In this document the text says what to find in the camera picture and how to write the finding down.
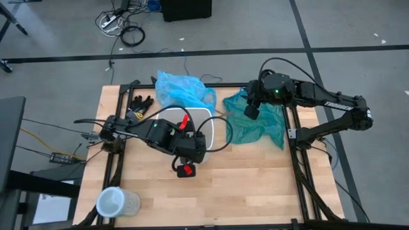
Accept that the black aluminium table frame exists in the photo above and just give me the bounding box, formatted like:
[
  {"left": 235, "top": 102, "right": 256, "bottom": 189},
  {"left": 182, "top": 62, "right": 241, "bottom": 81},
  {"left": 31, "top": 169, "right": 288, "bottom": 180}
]
[{"left": 73, "top": 73, "right": 348, "bottom": 230}]

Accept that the black tripod leg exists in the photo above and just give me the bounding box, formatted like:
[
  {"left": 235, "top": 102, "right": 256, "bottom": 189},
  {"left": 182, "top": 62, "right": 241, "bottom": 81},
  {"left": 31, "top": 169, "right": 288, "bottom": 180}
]
[{"left": 0, "top": 0, "right": 29, "bottom": 36}]

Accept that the light blue trash bag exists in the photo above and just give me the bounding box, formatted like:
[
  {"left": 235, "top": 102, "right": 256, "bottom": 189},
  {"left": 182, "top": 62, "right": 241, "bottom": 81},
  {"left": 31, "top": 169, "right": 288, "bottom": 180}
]
[{"left": 154, "top": 70, "right": 219, "bottom": 115}]

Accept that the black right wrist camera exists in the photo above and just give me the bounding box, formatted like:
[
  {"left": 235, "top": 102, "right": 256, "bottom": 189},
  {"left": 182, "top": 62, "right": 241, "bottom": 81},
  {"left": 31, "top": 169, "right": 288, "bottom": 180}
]
[{"left": 243, "top": 103, "right": 261, "bottom": 121}]

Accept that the black power adapter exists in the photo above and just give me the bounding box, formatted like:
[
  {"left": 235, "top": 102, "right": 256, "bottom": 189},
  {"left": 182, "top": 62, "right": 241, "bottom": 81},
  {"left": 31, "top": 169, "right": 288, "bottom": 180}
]
[{"left": 49, "top": 151, "right": 81, "bottom": 165}]

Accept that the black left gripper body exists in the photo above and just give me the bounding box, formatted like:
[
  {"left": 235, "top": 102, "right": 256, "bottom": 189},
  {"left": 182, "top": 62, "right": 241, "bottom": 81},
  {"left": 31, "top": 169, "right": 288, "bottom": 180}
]
[{"left": 170, "top": 128, "right": 208, "bottom": 165}]

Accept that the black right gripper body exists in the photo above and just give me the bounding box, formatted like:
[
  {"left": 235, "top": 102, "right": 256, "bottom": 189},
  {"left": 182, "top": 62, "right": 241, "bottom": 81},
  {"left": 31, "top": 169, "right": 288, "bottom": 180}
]
[{"left": 246, "top": 79, "right": 266, "bottom": 108}]

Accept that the clear plastic cup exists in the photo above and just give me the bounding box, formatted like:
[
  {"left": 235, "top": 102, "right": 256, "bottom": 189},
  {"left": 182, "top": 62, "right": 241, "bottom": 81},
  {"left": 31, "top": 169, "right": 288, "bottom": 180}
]
[{"left": 95, "top": 186, "right": 142, "bottom": 219}]

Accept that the teal green trash bag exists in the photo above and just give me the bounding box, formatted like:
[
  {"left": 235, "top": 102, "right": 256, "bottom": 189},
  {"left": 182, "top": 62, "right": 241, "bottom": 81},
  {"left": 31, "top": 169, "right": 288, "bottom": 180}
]
[{"left": 222, "top": 89, "right": 286, "bottom": 151}]

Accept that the black computer tower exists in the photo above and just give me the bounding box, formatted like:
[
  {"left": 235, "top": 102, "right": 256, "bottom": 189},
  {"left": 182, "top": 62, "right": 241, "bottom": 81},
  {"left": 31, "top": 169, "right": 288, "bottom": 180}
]
[{"left": 160, "top": 0, "right": 213, "bottom": 23}]

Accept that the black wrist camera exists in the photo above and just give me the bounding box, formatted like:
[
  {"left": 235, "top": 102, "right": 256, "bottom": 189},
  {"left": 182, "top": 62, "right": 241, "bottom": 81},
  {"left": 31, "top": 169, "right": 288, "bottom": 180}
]
[
  {"left": 176, "top": 163, "right": 197, "bottom": 179},
  {"left": 243, "top": 103, "right": 261, "bottom": 121}
]

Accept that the blue cable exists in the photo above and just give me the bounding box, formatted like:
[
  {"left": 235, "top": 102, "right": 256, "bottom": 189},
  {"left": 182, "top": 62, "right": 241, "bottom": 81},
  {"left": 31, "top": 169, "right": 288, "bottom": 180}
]
[{"left": 323, "top": 138, "right": 340, "bottom": 171}]

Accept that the black side desk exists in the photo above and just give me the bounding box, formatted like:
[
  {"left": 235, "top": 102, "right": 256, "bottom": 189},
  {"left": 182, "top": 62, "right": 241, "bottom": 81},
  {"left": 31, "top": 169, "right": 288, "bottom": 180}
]
[{"left": 0, "top": 95, "right": 27, "bottom": 193}]

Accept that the yellow cable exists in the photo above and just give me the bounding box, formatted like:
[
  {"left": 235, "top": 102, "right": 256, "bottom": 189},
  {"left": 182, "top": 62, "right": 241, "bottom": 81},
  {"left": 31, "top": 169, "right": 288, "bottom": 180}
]
[{"left": 20, "top": 127, "right": 88, "bottom": 161}]

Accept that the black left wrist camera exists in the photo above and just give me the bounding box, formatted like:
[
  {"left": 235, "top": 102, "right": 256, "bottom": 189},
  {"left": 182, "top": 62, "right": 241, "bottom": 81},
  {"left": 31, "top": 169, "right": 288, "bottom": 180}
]
[{"left": 176, "top": 163, "right": 197, "bottom": 179}]

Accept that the coiled black cable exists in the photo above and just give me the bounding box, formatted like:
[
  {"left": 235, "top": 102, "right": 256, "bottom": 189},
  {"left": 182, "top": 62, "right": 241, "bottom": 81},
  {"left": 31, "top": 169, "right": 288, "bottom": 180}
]
[{"left": 120, "top": 26, "right": 146, "bottom": 48}]

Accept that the grey metal bracket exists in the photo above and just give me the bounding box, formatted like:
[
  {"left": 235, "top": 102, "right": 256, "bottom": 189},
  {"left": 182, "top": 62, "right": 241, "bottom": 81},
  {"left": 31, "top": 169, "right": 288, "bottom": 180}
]
[{"left": 287, "top": 128, "right": 303, "bottom": 140}]

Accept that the white power strip with cables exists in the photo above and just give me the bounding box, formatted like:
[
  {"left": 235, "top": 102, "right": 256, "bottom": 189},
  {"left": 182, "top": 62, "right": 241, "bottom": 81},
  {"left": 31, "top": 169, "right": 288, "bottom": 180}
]
[{"left": 95, "top": 0, "right": 160, "bottom": 38}]

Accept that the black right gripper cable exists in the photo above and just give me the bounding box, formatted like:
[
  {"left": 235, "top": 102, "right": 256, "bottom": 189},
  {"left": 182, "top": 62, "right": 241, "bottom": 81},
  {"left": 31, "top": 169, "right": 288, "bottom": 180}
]
[{"left": 258, "top": 57, "right": 340, "bottom": 95}]

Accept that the white plastic trash bin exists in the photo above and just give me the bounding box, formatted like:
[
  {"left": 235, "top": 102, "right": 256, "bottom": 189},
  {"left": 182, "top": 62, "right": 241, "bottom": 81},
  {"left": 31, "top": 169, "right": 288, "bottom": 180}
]
[{"left": 155, "top": 107, "right": 215, "bottom": 164}]

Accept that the black yellow work glove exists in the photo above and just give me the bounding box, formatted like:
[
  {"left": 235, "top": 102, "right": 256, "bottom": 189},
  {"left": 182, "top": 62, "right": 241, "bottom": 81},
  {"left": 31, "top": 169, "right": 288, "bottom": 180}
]
[{"left": 126, "top": 95, "right": 155, "bottom": 121}]

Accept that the red cable clip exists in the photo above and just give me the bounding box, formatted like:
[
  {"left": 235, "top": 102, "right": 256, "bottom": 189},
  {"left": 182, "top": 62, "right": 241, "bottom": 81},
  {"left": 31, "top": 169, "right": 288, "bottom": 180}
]
[{"left": 178, "top": 114, "right": 190, "bottom": 130}]

